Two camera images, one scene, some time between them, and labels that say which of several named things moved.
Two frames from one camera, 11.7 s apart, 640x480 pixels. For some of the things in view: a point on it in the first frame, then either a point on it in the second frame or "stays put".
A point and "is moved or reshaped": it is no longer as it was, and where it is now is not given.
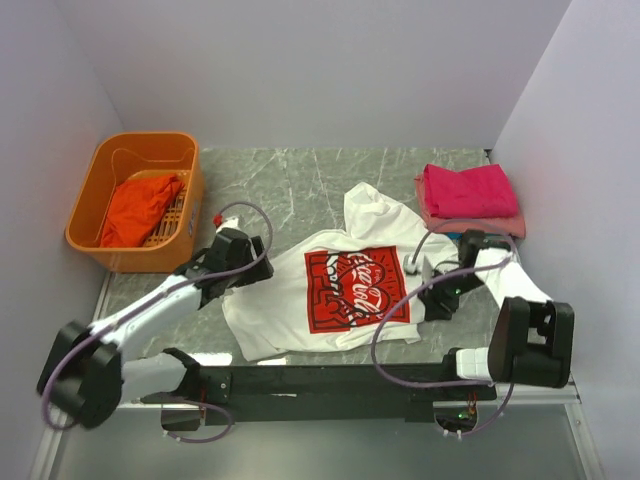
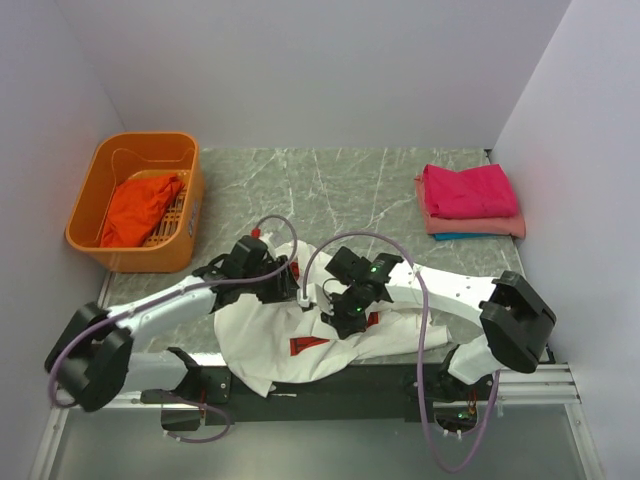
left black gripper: [261, 261] -> [279, 288]
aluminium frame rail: [535, 395] stays put
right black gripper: [437, 298] -> [340, 316]
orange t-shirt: [135, 208] stays put
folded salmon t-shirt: [512, 224] stays put
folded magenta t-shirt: [482, 191] stays put
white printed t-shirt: [330, 290] is moved or reshaped
